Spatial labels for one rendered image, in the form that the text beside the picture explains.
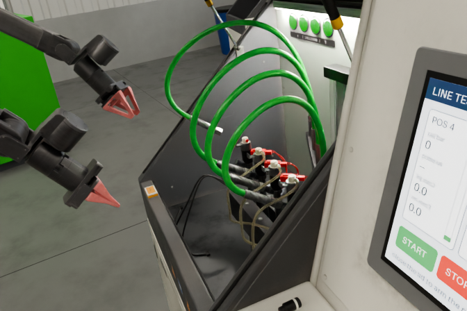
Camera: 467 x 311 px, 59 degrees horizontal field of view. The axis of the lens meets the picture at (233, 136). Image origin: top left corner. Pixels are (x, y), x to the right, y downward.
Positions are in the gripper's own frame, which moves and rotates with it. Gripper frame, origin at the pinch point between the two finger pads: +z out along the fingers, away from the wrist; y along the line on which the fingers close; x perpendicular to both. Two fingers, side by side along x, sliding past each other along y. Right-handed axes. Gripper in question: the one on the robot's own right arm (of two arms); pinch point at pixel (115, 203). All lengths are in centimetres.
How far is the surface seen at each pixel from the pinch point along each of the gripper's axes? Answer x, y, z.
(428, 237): -52, 23, 22
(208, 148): -10.1, 20.1, 5.8
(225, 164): -17.8, 18.6, 7.5
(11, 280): 179, -85, 28
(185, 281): -5.5, -5.1, 21.5
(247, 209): 4.9, 16.4, 30.2
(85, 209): 229, -36, 49
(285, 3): 16, 71, 9
